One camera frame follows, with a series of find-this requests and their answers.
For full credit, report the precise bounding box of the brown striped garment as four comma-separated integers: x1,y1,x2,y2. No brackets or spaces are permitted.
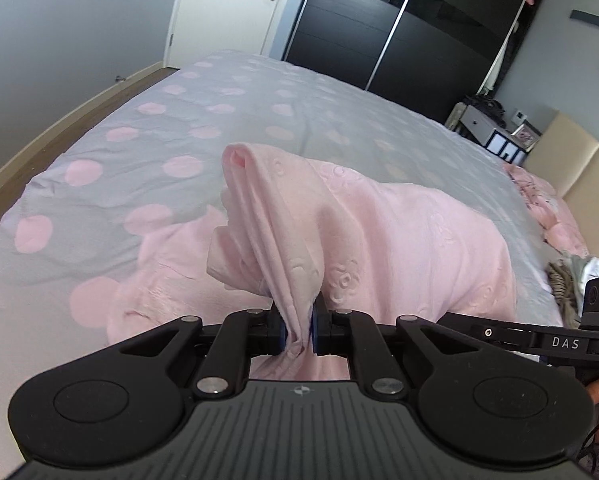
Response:
546,259,583,332

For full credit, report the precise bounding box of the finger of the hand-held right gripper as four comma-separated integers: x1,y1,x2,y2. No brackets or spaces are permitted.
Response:
441,311,534,350

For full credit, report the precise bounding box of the beige padded headboard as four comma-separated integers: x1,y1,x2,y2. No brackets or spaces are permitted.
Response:
523,110,599,263

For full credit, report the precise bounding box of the dark wall lamp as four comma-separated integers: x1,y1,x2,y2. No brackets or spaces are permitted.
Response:
570,8,599,29

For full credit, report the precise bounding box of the white door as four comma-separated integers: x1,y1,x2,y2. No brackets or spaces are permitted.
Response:
163,0,326,70

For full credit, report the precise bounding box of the black bag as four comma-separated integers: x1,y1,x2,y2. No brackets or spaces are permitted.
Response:
465,91,506,127

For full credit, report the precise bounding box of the photo frame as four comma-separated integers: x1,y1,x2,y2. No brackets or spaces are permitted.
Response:
511,121,541,152

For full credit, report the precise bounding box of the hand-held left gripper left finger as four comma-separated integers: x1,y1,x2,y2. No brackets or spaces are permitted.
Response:
120,308,287,402

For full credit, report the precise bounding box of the pink pillow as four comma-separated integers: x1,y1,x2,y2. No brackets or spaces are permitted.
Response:
503,161,591,257

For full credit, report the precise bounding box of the grey pink-dotted blanket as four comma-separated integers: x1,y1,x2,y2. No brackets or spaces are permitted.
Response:
0,50,565,466

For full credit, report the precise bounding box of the pink flower-embossed garment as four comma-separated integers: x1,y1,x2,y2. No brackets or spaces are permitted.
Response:
106,141,513,382

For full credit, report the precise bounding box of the black sliding-door wardrobe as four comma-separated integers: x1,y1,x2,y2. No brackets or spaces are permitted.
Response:
283,0,539,122

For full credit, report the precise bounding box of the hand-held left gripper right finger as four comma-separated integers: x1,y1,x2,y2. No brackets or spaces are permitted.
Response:
312,299,479,401

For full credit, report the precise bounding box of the white bedside shelf unit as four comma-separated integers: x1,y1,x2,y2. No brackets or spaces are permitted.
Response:
445,101,541,167

